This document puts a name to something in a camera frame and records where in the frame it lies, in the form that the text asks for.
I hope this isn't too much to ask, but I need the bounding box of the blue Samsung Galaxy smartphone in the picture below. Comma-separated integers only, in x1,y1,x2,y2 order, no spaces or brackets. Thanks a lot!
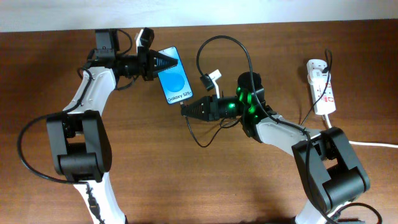
158,46,193,105

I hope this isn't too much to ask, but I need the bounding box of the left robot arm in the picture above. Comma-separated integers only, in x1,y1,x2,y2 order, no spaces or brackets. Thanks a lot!
46,28,178,223

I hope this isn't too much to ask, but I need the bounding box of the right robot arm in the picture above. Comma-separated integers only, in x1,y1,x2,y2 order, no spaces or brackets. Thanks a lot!
181,72,370,223

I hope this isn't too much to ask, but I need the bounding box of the white USB charger plug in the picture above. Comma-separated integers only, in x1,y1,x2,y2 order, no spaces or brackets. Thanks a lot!
307,69,328,85

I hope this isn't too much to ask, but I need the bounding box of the white power strip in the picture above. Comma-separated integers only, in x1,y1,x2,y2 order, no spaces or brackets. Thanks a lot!
307,59,336,115

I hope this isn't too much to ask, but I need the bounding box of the white power strip cord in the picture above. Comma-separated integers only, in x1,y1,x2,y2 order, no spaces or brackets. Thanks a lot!
323,114,398,149

